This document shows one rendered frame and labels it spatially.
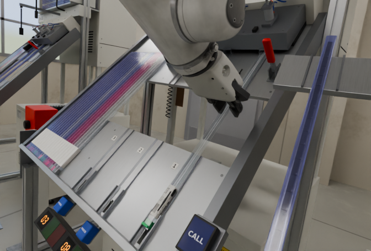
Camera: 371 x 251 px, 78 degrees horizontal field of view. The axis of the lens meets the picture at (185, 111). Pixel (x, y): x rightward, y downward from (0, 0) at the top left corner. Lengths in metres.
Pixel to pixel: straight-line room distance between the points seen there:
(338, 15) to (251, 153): 0.47
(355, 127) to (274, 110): 2.67
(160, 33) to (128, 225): 0.33
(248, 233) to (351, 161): 2.59
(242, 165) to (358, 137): 2.78
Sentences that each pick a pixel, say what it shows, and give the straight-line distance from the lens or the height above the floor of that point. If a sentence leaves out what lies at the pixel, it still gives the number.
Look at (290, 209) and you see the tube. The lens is 0.25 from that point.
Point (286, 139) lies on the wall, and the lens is 3.19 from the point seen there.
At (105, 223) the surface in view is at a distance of 0.47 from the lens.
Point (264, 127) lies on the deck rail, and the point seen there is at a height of 0.92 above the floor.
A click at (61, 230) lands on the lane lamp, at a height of 0.67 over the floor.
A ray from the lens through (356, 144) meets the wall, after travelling 3.16.
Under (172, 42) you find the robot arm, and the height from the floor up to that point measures 1.05.
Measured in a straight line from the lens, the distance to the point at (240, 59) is 0.67.
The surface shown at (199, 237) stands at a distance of 0.35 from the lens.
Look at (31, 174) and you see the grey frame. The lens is 0.98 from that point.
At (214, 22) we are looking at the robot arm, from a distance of 0.28.
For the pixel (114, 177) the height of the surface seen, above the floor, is 0.77.
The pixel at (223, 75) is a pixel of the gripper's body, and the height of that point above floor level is 1.01.
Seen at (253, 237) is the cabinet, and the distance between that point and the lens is 0.68.
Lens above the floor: 1.00
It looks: 9 degrees down
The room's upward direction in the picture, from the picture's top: 6 degrees clockwise
